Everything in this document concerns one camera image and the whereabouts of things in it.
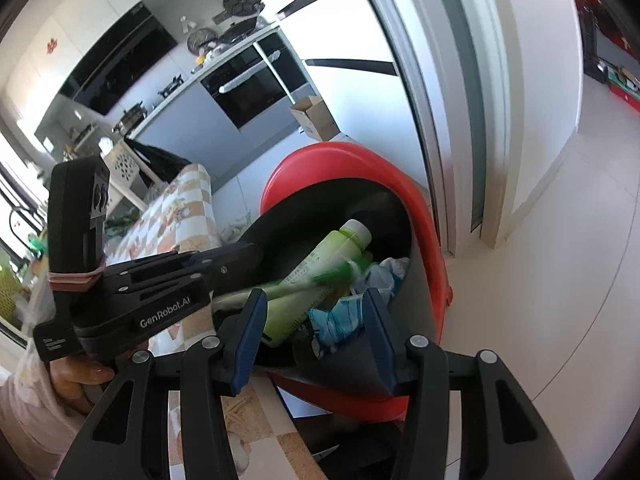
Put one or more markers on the person's left hand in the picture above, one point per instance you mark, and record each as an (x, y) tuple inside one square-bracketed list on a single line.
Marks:
[(82, 375)]

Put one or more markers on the red paper decoration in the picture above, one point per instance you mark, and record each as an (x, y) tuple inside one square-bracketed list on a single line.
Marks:
[(51, 45)]

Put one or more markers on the black range hood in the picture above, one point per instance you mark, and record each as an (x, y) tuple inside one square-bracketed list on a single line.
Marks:
[(125, 70)]

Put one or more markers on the red plastic stool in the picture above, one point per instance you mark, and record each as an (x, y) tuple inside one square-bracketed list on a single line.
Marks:
[(350, 160)]

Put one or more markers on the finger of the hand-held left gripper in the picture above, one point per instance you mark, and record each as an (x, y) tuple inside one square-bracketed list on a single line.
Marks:
[(235, 272), (225, 252)]

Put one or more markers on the beige perforated chair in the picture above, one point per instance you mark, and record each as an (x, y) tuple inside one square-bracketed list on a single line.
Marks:
[(125, 170)]

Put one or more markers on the large round hanging rack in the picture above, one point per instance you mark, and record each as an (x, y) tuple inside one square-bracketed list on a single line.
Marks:
[(243, 0)]

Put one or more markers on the cardboard box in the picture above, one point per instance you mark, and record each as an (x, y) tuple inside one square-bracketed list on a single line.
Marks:
[(312, 117)]

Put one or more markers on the black cooking pot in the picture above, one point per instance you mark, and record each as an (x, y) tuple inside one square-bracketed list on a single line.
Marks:
[(129, 119)]

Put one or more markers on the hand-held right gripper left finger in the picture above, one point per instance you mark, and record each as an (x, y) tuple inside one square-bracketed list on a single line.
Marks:
[(247, 345)]

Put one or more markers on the black built-in oven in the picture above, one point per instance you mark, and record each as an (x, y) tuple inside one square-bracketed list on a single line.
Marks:
[(250, 85)]

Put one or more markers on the small round hanging rack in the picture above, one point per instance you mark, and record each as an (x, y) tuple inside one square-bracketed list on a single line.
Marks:
[(201, 40)]

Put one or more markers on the gas stove burner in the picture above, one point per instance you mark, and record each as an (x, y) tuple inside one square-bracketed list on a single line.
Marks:
[(170, 86)]

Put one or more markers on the white upper cabinets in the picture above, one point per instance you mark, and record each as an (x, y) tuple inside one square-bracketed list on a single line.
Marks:
[(75, 10)]

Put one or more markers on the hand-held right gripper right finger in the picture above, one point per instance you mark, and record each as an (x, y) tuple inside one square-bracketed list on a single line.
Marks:
[(378, 340)]

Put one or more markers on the sliding door frame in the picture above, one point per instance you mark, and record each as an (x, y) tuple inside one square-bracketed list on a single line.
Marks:
[(450, 110)]

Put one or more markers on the blue white wrapper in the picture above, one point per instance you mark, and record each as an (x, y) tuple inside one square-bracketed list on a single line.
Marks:
[(335, 317)]

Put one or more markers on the dark jacket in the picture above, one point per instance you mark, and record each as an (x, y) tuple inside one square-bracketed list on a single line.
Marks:
[(160, 160)]

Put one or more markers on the black wok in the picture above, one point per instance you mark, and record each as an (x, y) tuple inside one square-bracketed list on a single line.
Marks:
[(240, 29)]

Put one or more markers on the person's left forearm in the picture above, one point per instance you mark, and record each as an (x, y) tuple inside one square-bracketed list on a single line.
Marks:
[(30, 410)]

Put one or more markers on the white pole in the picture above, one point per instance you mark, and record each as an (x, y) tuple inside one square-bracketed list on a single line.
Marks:
[(272, 72)]

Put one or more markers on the light green plastic bottle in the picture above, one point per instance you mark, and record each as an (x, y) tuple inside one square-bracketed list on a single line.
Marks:
[(325, 255)]

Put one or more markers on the black trash bin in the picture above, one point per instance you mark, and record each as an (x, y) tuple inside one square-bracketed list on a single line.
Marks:
[(300, 220)]

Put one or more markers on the white refrigerator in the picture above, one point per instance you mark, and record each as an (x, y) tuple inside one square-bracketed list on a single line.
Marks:
[(340, 20)]

